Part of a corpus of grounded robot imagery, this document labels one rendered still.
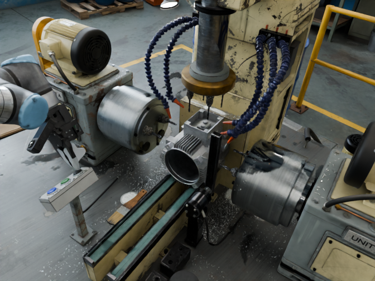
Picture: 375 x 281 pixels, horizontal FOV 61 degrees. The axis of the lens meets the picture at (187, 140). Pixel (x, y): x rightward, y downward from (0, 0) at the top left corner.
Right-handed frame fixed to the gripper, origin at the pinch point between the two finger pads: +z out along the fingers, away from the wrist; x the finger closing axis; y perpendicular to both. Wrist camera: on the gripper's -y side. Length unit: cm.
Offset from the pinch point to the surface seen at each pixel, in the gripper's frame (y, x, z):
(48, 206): -13.5, -1.1, 4.6
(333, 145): 160, -22, 89
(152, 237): 2.7, -16.7, 29.3
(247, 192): 25, -42, 27
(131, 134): 24.7, -1.6, 1.8
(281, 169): 32, -52, 23
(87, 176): 0.5, -3.5, 3.7
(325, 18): 261, -7, 19
